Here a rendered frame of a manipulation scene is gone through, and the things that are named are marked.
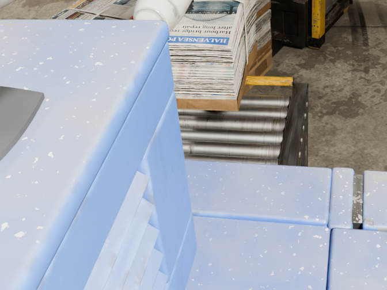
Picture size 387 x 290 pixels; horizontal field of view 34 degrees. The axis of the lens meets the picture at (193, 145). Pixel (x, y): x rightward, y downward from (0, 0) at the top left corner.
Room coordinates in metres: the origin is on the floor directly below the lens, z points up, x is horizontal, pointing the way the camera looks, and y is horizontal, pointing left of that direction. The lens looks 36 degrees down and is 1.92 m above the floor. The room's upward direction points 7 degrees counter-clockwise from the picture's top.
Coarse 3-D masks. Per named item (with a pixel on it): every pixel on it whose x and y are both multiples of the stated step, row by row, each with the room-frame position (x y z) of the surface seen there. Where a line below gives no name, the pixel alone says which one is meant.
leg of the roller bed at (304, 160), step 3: (306, 126) 1.72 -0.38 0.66; (306, 129) 1.72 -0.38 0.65; (306, 132) 1.72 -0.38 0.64; (306, 135) 1.72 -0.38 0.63; (306, 138) 1.72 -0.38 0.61; (306, 141) 1.72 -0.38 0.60; (306, 144) 1.72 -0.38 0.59; (303, 147) 1.72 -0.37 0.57; (306, 147) 1.72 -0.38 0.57; (303, 150) 1.72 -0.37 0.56; (306, 150) 1.72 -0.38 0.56; (303, 153) 1.72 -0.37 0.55; (306, 153) 1.72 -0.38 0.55; (303, 156) 1.72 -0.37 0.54; (306, 156) 1.72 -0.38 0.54; (303, 159) 1.72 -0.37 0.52; (306, 159) 1.72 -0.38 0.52; (303, 162) 1.72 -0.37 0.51; (306, 162) 1.72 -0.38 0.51; (303, 165) 1.72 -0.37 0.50; (306, 165) 1.72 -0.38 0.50
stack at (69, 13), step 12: (84, 0) 2.62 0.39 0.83; (96, 0) 2.60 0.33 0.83; (108, 0) 2.58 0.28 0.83; (120, 0) 2.57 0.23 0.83; (132, 0) 2.55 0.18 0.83; (60, 12) 2.52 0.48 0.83; (72, 12) 2.50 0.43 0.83; (84, 12) 2.51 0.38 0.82; (96, 12) 2.48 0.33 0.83; (108, 12) 2.46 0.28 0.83; (120, 12) 2.44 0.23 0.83; (132, 12) 2.43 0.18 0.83
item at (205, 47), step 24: (192, 24) 1.54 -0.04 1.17; (216, 24) 1.52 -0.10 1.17; (240, 24) 1.56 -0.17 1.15; (192, 48) 1.45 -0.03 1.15; (216, 48) 1.44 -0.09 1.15; (240, 48) 1.54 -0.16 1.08; (192, 72) 1.47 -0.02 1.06; (216, 72) 1.46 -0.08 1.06; (240, 72) 1.54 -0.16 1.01; (192, 96) 1.49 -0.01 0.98; (216, 96) 1.47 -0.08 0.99
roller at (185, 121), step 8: (184, 120) 1.65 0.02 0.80; (192, 120) 1.64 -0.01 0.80; (200, 120) 1.64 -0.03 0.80; (208, 120) 1.63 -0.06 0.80; (216, 120) 1.62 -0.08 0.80; (224, 120) 1.62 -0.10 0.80; (232, 120) 1.61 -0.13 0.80; (240, 120) 1.60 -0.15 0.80; (248, 120) 1.60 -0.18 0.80; (256, 120) 1.59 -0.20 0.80; (264, 120) 1.59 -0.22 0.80; (272, 120) 1.58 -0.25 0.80; (280, 120) 1.58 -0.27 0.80; (216, 128) 1.61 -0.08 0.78; (224, 128) 1.60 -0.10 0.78; (232, 128) 1.59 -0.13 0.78; (240, 128) 1.59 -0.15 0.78; (248, 128) 1.58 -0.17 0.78; (256, 128) 1.57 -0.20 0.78; (264, 128) 1.57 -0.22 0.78; (272, 128) 1.56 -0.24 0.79; (280, 128) 1.55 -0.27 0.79
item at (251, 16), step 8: (248, 0) 1.68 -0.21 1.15; (256, 0) 1.79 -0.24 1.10; (248, 8) 1.68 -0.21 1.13; (256, 8) 1.80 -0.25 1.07; (248, 16) 1.68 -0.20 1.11; (256, 16) 1.79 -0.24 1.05; (248, 24) 1.67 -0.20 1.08; (248, 32) 1.68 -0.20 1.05; (248, 40) 1.67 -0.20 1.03; (248, 48) 1.67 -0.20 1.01
